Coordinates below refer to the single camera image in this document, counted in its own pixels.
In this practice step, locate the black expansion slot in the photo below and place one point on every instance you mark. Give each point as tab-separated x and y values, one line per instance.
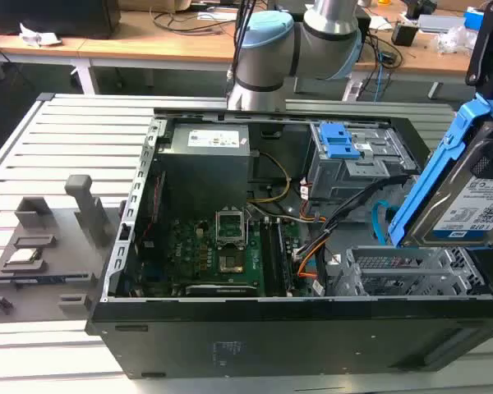
222	290

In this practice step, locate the flat grey device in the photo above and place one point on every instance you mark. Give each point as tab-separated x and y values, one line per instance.
439	22

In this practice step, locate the white power strip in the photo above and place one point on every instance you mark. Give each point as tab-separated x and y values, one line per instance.
353	90

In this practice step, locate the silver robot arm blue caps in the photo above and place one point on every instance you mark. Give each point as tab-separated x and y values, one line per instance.
271	53

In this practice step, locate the square chipset chip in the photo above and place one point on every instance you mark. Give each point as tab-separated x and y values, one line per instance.
231	263

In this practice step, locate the grey parts rack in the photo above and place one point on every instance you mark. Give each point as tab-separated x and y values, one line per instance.
65	262

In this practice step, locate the small black cube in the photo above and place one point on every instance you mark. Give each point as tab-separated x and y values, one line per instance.
403	34

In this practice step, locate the large black box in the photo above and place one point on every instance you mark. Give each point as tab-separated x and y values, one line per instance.
49	16

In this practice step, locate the grey power supply unit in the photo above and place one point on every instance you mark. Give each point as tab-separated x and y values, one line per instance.
205	176

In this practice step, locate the black RAM slot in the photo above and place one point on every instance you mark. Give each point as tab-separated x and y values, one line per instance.
282	258
267	258

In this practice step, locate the wooden desk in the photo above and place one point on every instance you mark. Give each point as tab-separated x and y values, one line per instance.
156	47

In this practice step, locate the blue drive cage latch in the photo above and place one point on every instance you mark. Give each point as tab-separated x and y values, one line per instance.
337	141

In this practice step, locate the CPU socket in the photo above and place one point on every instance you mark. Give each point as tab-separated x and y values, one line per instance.
231	230

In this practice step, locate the metal drive cage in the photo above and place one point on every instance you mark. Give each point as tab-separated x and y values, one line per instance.
353	176

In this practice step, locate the blue box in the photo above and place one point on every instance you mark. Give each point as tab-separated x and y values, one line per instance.
474	17

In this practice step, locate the black PC case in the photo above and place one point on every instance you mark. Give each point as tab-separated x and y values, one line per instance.
271	344

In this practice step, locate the metal disk bay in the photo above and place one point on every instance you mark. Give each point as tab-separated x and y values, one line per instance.
394	271

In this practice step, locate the clear plastic bag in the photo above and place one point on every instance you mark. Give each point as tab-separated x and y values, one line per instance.
456	39

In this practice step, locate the crumpled white paper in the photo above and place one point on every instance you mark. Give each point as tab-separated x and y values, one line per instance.
39	36

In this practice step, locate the hard disk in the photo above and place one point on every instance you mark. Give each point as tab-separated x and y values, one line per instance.
439	197

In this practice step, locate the dark RAM stick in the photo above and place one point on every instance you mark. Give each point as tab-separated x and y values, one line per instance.
29	280

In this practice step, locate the green motherboard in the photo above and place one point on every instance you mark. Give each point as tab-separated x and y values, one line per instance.
189	254

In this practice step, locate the silver CPU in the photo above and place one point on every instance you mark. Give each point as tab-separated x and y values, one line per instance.
22	256

